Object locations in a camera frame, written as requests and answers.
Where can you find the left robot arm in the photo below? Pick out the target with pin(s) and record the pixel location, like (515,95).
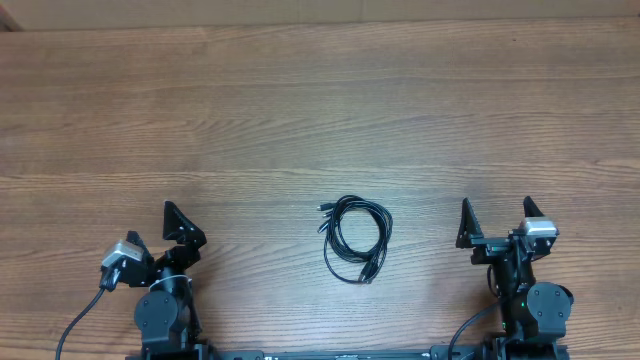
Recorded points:
(166,315)

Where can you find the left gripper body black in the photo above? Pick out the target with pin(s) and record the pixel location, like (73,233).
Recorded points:
(183,259)

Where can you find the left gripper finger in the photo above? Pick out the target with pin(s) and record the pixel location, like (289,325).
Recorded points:
(134,238)
(177,227)

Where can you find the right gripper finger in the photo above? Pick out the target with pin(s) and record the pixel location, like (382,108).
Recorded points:
(469,233)
(531,209)

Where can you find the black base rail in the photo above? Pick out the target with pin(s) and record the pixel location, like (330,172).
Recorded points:
(435,352)

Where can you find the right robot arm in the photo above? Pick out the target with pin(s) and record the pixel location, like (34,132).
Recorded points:
(533,313)

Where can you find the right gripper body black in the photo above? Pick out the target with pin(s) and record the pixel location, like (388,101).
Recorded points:
(487,247)

